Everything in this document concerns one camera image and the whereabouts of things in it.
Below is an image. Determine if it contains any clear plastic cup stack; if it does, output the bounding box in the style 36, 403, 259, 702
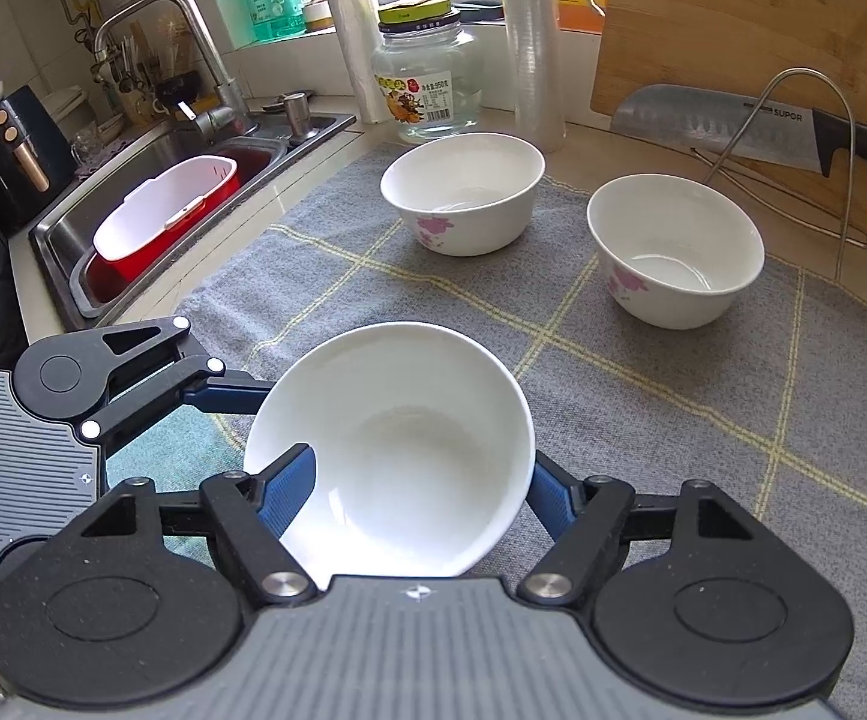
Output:
494, 0, 565, 155

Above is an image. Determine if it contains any glass jar with label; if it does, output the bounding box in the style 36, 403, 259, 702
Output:
371, 0, 483, 145

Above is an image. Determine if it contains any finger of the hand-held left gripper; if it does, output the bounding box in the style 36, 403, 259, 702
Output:
80, 317, 280, 445

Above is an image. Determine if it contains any grey checked table mat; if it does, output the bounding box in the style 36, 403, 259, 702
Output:
174, 142, 867, 720

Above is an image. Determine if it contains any steel sink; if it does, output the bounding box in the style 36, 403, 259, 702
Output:
28, 109, 359, 331

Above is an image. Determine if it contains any teal mat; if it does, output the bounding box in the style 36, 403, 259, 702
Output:
107, 409, 254, 496

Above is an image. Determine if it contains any wooden cutting board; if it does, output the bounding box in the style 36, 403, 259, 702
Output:
589, 0, 867, 271

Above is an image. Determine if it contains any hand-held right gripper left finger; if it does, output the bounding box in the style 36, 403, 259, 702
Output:
84, 444, 318, 602

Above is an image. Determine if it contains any steel wire rack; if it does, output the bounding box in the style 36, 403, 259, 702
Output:
692, 67, 867, 282

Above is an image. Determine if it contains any dark red basin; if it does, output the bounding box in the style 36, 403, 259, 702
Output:
77, 146, 288, 320

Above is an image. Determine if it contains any steel kitchen knife black handle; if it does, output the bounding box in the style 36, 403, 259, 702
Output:
611, 84, 867, 179

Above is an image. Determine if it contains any dark bowl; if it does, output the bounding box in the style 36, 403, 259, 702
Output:
448, 0, 509, 25

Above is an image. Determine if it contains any white pink flower bowl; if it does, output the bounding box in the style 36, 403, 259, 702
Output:
380, 133, 547, 257
587, 173, 766, 331
242, 321, 537, 582

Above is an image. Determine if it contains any red and white drain basket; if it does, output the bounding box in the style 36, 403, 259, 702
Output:
92, 156, 241, 282

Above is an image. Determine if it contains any white plastic film roll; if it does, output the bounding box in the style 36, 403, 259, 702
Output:
311, 0, 397, 125

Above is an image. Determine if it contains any steel faucet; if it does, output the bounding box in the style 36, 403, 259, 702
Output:
94, 0, 250, 147

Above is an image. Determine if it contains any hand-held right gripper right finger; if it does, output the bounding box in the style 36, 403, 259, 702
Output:
517, 454, 760, 605

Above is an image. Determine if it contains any dark air fryer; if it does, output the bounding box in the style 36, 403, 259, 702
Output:
0, 86, 78, 237

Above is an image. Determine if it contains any utensil holder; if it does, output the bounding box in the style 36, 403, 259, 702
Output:
92, 19, 202, 125

